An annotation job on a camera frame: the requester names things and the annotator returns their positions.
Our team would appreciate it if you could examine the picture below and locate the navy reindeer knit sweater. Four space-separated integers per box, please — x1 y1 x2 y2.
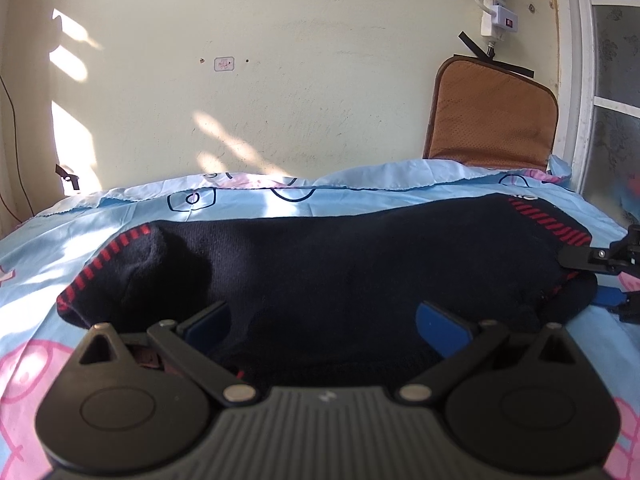
56 194 597 387

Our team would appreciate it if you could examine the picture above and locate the light blue cartoon bed sheet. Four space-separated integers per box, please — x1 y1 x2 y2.
1 159 624 479

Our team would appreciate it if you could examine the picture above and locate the brown seat cushion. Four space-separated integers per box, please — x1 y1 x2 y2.
423 56 559 170

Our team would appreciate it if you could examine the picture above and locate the window frame with frosted glass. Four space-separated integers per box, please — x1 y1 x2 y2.
554 0 639 221

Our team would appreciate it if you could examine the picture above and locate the small pink wall sticker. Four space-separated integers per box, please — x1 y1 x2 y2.
213 56 235 73

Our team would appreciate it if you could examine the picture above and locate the red and black wall cable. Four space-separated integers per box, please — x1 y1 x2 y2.
0 75 35 224

